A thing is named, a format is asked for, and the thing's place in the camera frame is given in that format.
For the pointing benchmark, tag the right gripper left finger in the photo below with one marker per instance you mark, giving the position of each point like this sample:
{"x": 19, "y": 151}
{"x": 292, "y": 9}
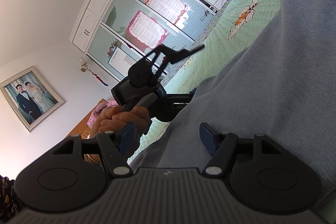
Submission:
{"x": 113, "y": 148}

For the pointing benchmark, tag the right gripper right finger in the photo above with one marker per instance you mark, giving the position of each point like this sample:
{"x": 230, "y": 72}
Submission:
{"x": 221, "y": 148}

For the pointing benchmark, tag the blue fleece pants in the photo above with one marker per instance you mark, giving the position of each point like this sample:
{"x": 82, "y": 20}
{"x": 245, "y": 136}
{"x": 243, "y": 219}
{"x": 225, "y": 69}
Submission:
{"x": 308, "y": 92}

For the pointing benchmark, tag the person left hand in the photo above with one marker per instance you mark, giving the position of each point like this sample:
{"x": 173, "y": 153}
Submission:
{"x": 114, "y": 119}

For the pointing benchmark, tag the wooden headboard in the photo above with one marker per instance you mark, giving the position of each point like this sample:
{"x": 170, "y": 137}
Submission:
{"x": 81, "y": 127}

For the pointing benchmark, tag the pink knitted blanket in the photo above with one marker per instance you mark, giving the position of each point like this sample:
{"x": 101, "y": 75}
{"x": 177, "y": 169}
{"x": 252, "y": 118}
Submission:
{"x": 98, "y": 109}

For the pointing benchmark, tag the sliding door wardrobe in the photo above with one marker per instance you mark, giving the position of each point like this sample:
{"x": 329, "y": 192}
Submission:
{"x": 117, "y": 33}

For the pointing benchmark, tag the framed wedding photo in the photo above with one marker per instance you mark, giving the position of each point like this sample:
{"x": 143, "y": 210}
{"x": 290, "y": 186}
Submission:
{"x": 31, "y": 97}

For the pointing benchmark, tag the green quilted bee bedspread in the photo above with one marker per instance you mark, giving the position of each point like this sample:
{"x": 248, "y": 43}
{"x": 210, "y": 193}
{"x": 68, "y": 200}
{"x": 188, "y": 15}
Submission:
{"x": 223, "y": 29}

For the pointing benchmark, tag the wall lamp with tassel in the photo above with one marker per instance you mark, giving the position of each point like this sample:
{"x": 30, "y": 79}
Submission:
{"x": 84, "y": 68}

